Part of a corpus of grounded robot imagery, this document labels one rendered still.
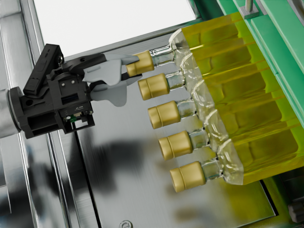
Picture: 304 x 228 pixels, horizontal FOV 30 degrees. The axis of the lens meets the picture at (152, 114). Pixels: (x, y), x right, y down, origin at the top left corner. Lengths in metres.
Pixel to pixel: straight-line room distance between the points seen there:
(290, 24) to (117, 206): 0.40
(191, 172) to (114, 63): 0.23
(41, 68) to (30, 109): 0.08
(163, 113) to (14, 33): 0.49
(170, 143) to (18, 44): 0.50
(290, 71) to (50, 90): 0.37
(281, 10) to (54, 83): 0.36
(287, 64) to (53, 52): 0.39
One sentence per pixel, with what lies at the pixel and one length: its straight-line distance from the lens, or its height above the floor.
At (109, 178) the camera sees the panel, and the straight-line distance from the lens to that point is 0.98.
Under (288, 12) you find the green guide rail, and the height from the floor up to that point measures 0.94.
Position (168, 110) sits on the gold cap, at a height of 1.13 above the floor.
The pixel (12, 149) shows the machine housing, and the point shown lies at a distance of 1.09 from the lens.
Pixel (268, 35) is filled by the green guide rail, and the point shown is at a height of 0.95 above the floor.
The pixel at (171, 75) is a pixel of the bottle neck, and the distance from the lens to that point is 0.91.
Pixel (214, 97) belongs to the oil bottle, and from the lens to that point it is 0.86.
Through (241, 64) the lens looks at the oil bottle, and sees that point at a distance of 0.91.
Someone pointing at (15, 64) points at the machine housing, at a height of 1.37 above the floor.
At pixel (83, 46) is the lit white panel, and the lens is 1.17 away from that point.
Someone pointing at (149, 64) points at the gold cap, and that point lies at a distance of 0.94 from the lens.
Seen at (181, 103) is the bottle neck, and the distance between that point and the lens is 0.88.
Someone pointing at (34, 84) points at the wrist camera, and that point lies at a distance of 0.94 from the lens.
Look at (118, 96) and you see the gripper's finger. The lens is 0.95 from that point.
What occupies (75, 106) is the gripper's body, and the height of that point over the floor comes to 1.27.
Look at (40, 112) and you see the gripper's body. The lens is 0.91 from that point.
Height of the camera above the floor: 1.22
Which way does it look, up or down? 4 degrees down
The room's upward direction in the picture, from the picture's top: 107 degrees counter-clockwise
